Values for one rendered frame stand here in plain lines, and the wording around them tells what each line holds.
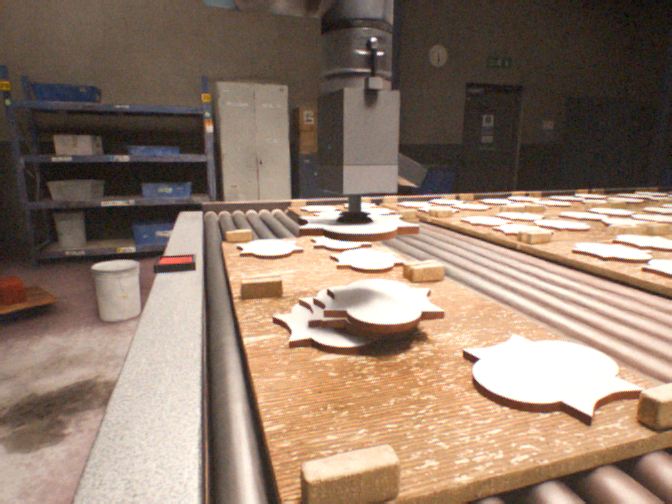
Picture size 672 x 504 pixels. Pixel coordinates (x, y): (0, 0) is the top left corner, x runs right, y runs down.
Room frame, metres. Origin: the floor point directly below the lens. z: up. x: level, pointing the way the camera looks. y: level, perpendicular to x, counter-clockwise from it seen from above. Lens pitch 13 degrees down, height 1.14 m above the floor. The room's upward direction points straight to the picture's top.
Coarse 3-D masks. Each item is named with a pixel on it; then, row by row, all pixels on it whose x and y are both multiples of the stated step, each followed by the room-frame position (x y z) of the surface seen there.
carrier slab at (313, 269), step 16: (256, 240) 1.00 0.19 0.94; (288, 240) 1.01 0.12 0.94; (304, 240) 1.01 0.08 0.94; (224, 256) 0.85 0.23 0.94; (304, 256) 0.84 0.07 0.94; (320, 256) 0.84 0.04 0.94; (400, 256) 0.84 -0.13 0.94; (240, 272) 0.73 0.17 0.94; (256, 272) 0.73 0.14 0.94; (272, 272) 0.72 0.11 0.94; (288, 272) 0.72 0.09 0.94; (304, 272) 0.72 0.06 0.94; (320, 272) 0.72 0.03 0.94; (336, 272) 0.72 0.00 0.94; (352, 272) 0.72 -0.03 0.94; (400, 272) 0.73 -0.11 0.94; (288, 288) 0.63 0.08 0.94; (304, 288) 0.63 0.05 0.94; (320, 288) 0.64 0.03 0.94
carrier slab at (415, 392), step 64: (256, 320) 0.51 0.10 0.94; (448, 320) 0.51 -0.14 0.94; (512, 320) 0.51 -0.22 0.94; (256, 384) 0.35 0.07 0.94; (320, 384) 0.35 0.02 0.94; (384, 384) 0.35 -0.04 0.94; (448, 384) 0.35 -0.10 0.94; (640, 384) 0.36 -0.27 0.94; (320, 448) 0.27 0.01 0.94; (448, 448) 0.27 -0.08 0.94; (512, 448) 0.27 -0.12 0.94; (576, 448) 0.27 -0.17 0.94; (640, 448) 0.28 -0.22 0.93
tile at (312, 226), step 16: (304, 224) 0.51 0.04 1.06; (320, 224) 0.47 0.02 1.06; (336, 224) 0.47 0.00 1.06; (352, 224) 0.47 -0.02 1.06; (368, 224) 0.47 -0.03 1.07; (384, 224) 0.47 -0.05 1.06; (400, 224) 0.47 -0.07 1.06; (416, 224) 0.46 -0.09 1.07; (352, 240) 0.42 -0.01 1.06; (368, 240) 0.42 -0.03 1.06; (384, 240) 0.42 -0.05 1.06
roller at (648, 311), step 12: (420, 228) 1.27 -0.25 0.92; (444, 240) 1.12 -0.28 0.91; (456, 240) 1.08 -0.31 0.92; (480, 252) 0.97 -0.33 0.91; (492, 252) 0.95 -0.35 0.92; (516, 264) 0.86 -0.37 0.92; (528, 264) 0.84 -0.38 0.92; (540, 276) 0.79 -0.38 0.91; (552, 276) 0.77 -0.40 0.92; (564, 276) 0.76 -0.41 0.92; (576, 288) 0.71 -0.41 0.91; (588, 288) 0.69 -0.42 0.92; (600, 300) 0.66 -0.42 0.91; (612, 300) 0.64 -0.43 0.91; (624, 300) 0.63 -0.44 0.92; (636, 312) 0.60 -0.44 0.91; (648, 312) 0.59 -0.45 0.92; (660, 312) 0.58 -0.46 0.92
